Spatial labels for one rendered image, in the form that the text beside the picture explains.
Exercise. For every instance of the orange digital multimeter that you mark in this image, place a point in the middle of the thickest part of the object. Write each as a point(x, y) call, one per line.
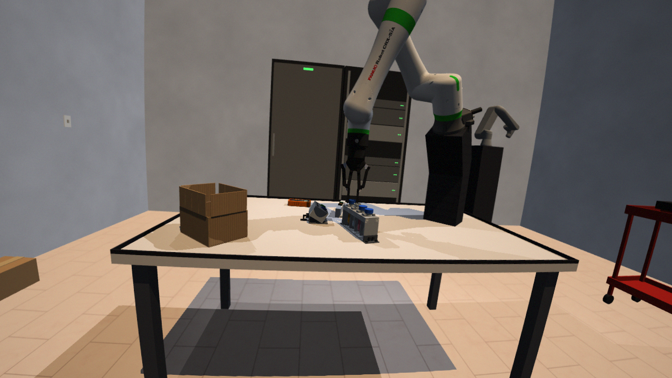
point(299, 202)

